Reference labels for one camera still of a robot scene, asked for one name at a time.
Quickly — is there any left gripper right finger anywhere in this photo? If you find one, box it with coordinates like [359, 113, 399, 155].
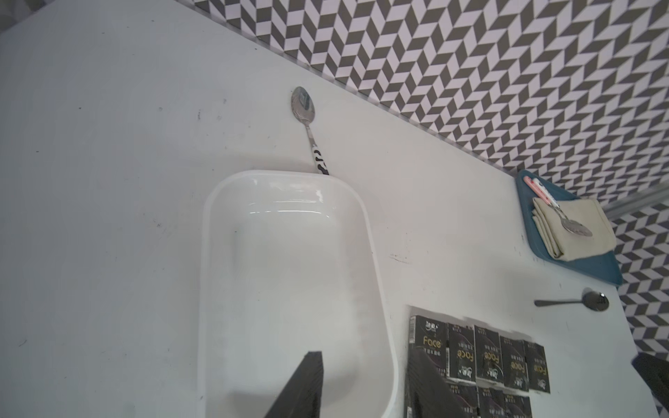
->
[404, 348, 466, 418]

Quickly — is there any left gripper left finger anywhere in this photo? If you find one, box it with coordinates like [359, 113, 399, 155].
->
[265, 351, 324, 418]

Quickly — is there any black pocket tissue pack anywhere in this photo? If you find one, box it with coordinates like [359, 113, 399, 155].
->
[409, 315, 449, 378]
[448, 383, 479, 418]
[505, 394, 532, 418]
[447, 323, 476, 383]
[524, 341, 551, 394]
[474, 326, 505, 385]
[477, 388, 507, 418]
[500, 336, 529, 392]

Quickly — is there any white plastic storage box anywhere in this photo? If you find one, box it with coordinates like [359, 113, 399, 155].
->
[197, 171, 400, 417]

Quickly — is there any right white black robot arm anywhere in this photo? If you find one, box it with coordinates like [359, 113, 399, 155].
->
[632, 353, 668, 409]

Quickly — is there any black spoon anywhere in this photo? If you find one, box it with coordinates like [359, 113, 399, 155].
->
[534, 290, 610, 312]

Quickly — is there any beige folded cloth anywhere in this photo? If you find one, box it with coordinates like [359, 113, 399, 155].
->
[532, 198, 617, 262]

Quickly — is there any teal tray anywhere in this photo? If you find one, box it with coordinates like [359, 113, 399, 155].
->
[515, 170, 624, 287]

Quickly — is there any red handled fork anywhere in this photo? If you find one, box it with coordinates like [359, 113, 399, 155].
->
[523, 176, 594, 239]

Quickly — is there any silver spoon patterned handle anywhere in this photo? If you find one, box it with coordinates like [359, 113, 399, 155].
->
[290, 86, 329, 175]

